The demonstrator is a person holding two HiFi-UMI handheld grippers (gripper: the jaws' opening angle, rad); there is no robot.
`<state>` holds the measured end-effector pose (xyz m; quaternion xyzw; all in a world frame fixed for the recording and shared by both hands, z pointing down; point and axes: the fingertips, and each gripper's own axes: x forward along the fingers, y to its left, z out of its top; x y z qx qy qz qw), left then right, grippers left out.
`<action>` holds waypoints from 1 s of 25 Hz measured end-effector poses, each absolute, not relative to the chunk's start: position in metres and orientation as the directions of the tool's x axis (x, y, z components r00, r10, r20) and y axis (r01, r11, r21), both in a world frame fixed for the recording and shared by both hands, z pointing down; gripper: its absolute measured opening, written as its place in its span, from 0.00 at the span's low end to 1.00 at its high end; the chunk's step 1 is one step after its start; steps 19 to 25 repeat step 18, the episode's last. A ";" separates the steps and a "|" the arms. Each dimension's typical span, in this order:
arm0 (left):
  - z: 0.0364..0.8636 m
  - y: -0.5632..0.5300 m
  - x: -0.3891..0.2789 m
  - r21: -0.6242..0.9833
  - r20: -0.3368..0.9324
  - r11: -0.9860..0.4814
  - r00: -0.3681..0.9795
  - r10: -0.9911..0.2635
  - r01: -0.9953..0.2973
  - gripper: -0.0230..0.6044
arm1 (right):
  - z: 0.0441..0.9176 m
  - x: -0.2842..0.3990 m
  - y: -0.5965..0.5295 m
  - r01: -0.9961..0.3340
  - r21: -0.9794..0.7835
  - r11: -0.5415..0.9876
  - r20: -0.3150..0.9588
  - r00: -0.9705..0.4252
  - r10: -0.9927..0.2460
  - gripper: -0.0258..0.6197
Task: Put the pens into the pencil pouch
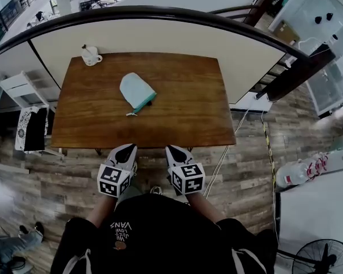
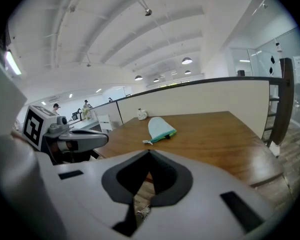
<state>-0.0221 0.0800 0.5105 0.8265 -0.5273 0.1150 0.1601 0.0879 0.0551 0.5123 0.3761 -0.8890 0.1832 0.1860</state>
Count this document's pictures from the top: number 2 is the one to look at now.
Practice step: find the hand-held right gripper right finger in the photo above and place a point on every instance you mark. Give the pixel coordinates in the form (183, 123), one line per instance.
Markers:
(210, 199)

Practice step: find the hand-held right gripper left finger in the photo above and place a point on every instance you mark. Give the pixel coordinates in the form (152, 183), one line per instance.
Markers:
(90, 184)

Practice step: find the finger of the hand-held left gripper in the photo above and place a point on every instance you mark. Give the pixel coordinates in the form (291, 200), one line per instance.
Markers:
(87, 131)
(92, 140)

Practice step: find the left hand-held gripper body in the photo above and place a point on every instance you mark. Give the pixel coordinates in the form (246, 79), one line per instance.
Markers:
(35, 126)

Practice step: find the light teal pencil pouch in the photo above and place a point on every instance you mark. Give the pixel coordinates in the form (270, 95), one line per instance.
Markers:
(158, 129)

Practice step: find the person's left forearm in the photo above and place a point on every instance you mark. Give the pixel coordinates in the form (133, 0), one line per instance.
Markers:
(16, 134)

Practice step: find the white chair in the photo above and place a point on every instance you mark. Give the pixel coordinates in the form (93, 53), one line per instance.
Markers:
(105, 122)

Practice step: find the white mug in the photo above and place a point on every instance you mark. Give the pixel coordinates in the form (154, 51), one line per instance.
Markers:
(142, 114)

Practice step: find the ceiling strip light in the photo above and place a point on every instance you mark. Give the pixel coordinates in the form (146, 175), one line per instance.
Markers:
(13, 62)

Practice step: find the black curved handrail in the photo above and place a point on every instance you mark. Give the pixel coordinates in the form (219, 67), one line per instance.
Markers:
(202, 81)

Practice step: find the ceiling spotlight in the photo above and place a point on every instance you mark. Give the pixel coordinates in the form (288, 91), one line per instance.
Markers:
(148, 12)

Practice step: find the black hanging object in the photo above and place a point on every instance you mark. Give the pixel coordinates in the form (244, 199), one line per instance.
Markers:
(272, 59)
(272, 70)

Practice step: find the white paper poster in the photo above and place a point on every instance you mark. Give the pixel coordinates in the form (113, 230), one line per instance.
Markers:
(299, 69)

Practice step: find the dark brown wooden post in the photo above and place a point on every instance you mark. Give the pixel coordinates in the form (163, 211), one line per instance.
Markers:
(283, 101)

